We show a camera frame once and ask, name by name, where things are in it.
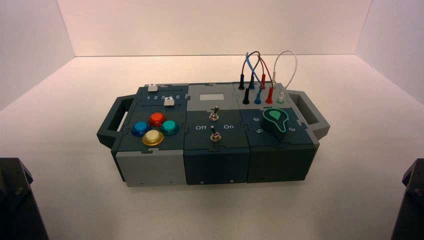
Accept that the blue banana plug cable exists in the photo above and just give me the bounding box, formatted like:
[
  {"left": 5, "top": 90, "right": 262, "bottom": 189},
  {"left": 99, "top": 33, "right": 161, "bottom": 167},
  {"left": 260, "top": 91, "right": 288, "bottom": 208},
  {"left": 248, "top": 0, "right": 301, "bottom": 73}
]
[{"left": 245, "top": 52, "right": 267, "bottom": 106}]

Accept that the white banana plug cable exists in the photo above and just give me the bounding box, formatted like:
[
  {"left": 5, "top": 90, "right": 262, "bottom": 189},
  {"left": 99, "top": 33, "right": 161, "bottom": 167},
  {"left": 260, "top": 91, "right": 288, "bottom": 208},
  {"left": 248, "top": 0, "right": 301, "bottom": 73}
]
[{"left": 273, "top": 49, "right": 299, "bottom": 105}]

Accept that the dark green rotary knob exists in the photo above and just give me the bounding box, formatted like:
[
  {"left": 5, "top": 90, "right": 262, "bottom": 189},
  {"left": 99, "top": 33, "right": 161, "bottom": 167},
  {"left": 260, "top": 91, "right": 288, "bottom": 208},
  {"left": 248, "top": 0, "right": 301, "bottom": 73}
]
[{"left": 260, "top": 108, "right": 290, "bottom": 142}]

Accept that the blue round push button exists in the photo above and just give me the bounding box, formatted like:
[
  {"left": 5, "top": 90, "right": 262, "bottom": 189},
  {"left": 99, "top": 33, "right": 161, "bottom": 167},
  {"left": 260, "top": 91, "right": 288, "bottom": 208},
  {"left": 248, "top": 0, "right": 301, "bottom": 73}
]
[{"left": 131, "top": 120, "right": 153, "bottom": 137}]

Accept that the yellow round push button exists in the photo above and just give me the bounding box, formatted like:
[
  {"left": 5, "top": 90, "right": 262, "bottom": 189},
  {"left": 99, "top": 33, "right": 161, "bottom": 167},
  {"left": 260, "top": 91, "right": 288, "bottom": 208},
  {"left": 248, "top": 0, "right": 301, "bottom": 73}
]
[{"left": 142, "top": 129, "right": 165, "bottom": 147}]

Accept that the red banana plug cable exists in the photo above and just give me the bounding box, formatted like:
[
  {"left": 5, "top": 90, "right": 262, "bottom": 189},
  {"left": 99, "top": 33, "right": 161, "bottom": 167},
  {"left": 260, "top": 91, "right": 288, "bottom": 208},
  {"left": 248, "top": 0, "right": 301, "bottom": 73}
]
[{"left": 256, "top": 56, "right": 276, "bottom": 106}]

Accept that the black banana plug cable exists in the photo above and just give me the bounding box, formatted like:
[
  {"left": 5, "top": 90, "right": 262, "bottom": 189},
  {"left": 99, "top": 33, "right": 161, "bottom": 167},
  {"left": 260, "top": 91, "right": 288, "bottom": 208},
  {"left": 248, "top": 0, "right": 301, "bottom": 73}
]
[{"left": 238, "top": 50, "right": 266, "bottom": 106}]

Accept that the teal round push button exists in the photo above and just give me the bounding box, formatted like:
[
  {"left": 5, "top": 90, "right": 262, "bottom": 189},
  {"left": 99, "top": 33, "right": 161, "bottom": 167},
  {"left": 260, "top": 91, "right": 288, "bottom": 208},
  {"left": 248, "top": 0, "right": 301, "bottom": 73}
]
[{"left": 159, "top": 119, "right": 180, "bottom": 136}]

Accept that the metal toggle switch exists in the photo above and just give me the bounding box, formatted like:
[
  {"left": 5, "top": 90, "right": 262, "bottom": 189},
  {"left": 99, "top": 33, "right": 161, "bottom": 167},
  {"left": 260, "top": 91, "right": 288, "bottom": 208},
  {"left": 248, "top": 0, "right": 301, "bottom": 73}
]
[
  {"left": 209, "top": 125, "right": 222, "bottom": 144},
  {"left": 208, "top": 105, "right": 221, "bottom": 122}
]

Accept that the red round push button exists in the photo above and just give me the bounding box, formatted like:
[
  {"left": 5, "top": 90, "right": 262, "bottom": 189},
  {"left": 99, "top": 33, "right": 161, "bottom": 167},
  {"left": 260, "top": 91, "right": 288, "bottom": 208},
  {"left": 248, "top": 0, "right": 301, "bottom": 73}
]
[{"left": 147, "top": 111, "right": 167, "bottom": 128}]

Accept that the dark teal grey task box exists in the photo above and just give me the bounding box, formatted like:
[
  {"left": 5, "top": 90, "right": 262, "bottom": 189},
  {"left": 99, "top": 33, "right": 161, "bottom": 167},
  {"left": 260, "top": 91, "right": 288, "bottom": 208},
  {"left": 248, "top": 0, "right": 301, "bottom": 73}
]
[{"left": 96, "top": 81, "right": 331, "bottom": 188}]

